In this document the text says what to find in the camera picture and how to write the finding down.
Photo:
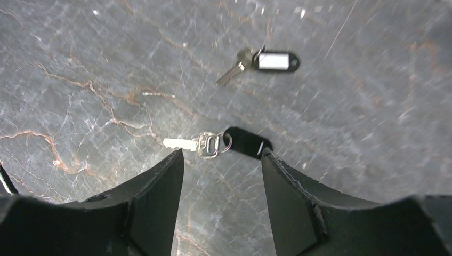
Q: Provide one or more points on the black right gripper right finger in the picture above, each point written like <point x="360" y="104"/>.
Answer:
<point x="310" y="218"/>

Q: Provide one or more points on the key with black tag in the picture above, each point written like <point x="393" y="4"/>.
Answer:
<point x="209" y="145"/>
<point x="262" y="60"/>

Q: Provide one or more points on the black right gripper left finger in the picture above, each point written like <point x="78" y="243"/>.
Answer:
<point x="136" y="217"/>

